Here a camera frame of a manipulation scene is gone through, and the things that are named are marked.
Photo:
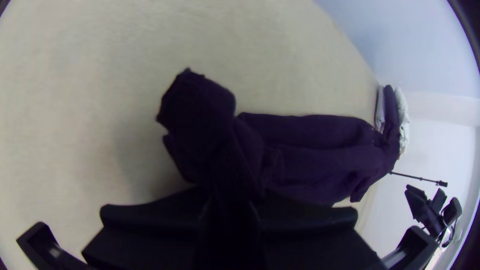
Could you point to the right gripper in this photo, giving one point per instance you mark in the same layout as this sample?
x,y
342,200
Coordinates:
x,y
423,210

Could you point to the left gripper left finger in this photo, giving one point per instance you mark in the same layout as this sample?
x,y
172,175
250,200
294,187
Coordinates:
x,y
150,232

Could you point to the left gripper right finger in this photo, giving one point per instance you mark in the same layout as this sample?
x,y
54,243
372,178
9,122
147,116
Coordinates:
x,y
307,236

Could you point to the black t-shirt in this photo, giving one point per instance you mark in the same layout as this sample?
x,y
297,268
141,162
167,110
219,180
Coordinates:
x,y
262,157

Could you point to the black stand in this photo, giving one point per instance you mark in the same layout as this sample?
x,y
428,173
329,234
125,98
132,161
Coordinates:
x,y
416,177

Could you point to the pile of folded clothes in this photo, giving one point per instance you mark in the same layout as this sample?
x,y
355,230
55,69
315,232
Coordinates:
x,y
403,112

